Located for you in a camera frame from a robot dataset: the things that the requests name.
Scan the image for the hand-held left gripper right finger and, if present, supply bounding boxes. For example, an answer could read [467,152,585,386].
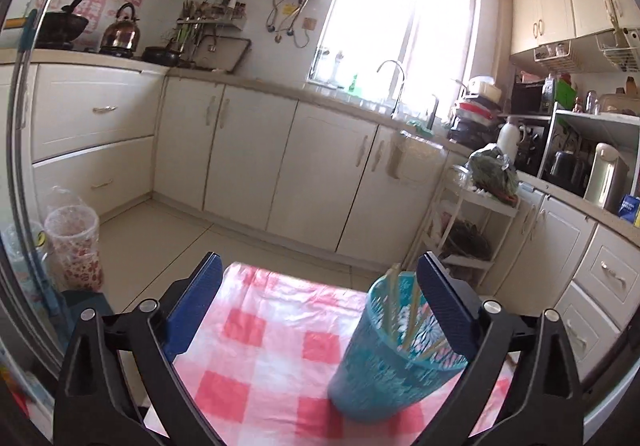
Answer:
[415,251,586,446]

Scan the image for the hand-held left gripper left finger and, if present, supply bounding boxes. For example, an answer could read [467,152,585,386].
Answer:
[52,251,226,446]

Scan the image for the bundle of wooden chopsticks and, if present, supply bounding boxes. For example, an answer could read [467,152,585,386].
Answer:
[382,263,451,362]

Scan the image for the blue perforated plastic basket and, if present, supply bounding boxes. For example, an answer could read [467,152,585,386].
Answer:
[327,273,471,422]

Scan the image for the dark bag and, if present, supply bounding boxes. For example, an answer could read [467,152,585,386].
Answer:
[442,221,493,261]

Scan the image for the pink checked tablecloth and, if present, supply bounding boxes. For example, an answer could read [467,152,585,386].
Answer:
[145,262,516,446]

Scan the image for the white trolley rack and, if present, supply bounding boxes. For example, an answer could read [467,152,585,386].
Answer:
[417,166,521,291]

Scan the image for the teal flat box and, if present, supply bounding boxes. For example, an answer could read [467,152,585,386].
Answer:
[62,290,113,321]

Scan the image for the floral waste bin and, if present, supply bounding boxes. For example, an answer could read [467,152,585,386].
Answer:
[44,186,104,291]

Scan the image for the cream counter drawer unit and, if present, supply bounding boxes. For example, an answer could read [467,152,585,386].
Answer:
[510,186,640,372]

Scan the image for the bag of green vegetables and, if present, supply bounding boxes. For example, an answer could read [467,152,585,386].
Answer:
[467,146,520,201]

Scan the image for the white hanging cabinet bin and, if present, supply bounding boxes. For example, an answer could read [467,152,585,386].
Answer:
[390,128,441,187]

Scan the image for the cream sink base cabinets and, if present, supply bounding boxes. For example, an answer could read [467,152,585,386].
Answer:
[152,76,451,271]

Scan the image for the white thermos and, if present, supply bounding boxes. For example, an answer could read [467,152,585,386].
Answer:
[496,121,523,159]

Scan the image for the black pot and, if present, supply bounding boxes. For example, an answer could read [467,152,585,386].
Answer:
[549,151,586,187]

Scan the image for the stack of food containers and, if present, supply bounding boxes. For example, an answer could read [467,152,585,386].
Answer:
[450,76,503,147]

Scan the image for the white electric thermo pot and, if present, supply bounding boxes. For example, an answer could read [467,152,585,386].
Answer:
[584,143,630,214]

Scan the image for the blue packet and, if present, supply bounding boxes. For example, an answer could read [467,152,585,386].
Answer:
[619,195,640,227]

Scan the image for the cream stove drawer unit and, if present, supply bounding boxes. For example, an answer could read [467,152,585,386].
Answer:
[30,63,168,219]

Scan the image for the black microwave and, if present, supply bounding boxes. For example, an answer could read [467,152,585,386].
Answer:
[511,82,553,115]

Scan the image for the glass sliding door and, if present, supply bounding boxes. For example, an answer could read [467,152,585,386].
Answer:
[0,0,96,377]

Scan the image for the chrome arched faucet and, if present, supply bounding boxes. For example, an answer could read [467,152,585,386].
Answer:
[376,60,407,119]

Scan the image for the white counter shelf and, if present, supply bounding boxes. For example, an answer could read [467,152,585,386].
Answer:
[537,108,640,197]

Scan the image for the black frying pan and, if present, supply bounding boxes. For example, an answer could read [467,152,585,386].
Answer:
[142,46,182,66]

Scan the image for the grey leaning tray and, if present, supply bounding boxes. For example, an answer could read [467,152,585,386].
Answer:
[192,36,252,74]

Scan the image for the steel kettle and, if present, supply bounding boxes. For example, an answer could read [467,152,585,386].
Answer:
[100,3,141,51]

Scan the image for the kitchen window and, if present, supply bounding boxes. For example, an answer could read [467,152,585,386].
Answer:
[307,0,481,111]

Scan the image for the black wok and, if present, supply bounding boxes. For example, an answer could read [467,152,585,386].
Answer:
[37,0,90,48]

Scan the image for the small white wire basket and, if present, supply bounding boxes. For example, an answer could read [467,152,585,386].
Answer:
[532,42,572,62]

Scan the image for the wall utensil rack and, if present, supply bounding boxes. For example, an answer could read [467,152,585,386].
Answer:
[175,0,248,34]

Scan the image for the large white wire basket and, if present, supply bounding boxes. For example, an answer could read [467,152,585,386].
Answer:
[596,28,640,72]

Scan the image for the pink paper wall decorations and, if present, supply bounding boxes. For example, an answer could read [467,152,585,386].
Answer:
[35,0,151,51]

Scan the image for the cream wall cabinets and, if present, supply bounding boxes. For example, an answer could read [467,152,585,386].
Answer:
[510,0,640,56]

